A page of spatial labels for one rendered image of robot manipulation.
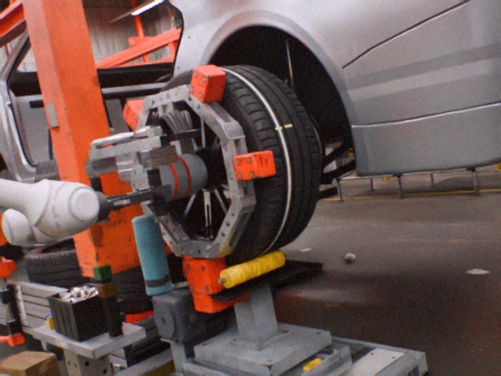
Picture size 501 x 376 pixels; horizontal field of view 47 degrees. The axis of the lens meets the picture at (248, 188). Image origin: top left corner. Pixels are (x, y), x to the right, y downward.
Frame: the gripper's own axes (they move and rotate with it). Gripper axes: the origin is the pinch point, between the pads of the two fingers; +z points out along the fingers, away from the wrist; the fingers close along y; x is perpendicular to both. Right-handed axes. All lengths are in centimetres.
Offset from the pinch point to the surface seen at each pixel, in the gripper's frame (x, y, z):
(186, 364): -66, -39, 23
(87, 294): -26.4, -24.2, -14.8
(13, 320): -64, -183, 13
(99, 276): -19.7, -11.3, -16.2
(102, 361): -49, -30, -12
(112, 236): -17, -60, 15
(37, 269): -39, -174, 27
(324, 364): -67, 7, 45
